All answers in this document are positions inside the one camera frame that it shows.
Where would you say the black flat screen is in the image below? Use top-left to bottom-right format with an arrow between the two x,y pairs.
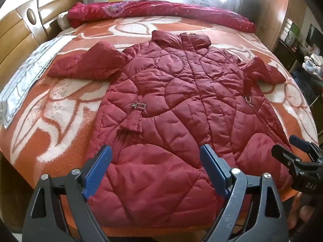
306,24 -> 323,48

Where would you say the silver quilted mat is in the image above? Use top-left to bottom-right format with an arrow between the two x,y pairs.
0,36 -> 76,129

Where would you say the pale pillow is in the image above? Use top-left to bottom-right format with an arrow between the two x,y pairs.
58,13 -> 71,29

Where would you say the wooden wardrobe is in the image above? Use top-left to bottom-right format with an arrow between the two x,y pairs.
255,0 -> 307,53

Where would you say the wooden headboard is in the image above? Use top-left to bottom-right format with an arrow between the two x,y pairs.
0,0 -> 85,68

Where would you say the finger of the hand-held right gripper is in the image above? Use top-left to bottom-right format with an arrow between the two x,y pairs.
289,135 -> 322,161
271,144 -> 304,168

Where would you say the orange white floral blanket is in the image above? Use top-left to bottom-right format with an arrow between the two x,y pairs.
0,15 -> 319,232

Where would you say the red quilted coat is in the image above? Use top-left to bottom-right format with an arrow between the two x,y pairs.
47,30 -> 294,223

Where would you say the red floral rolled quilt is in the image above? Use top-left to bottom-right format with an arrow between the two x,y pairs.
67,1 -> 256,33

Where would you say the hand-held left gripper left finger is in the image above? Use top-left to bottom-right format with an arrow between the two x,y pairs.
22,145 -> 113,242

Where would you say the shelf of green boxes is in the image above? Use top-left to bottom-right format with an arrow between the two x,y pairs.
284,19 -> 302,51

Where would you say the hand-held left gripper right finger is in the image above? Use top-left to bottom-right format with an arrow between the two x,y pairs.
199,144 -> 289,242

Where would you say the pile of clothes and bags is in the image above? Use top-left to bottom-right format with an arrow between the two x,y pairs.
300,44 -> 323,76

